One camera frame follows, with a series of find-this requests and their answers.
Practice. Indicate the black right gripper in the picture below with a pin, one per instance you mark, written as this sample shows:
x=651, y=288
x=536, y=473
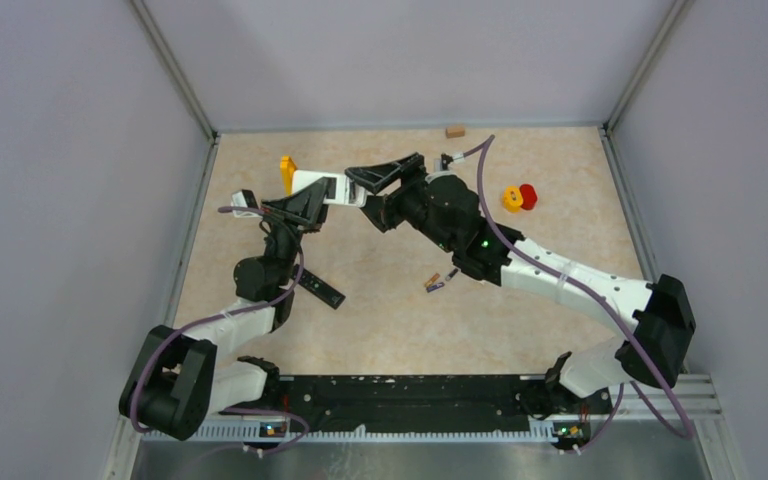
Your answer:
x=384, y=210

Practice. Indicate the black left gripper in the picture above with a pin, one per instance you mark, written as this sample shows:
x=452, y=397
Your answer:
x=306, y=205

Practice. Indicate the white remote control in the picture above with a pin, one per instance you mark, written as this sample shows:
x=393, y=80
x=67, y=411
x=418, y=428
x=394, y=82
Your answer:
x=338, y=188

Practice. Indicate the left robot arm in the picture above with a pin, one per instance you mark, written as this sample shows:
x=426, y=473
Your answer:
x=175, y=382

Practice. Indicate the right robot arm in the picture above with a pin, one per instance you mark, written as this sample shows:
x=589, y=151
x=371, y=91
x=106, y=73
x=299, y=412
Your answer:
x=653, y=321

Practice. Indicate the black remote control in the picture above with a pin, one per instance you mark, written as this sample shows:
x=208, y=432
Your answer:
x=321, y=290

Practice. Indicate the yellow toy block plate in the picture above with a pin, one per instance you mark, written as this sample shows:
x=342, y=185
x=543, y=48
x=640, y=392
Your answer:
x=287, y=169

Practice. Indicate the small wooden block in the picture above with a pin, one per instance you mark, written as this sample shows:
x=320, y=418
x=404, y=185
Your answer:
x=455, y=131

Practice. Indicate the yellow round toy block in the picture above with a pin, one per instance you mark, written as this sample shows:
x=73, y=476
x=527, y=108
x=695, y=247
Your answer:
x=512, y=199

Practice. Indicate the red round toy block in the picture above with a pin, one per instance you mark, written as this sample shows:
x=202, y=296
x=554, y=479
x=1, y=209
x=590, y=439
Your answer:
x=529, y=197

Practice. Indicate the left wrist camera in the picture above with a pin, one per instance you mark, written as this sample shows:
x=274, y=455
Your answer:
x=244, y=198

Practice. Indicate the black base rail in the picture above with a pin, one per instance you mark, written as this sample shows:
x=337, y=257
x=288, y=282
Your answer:
x=435, y=408

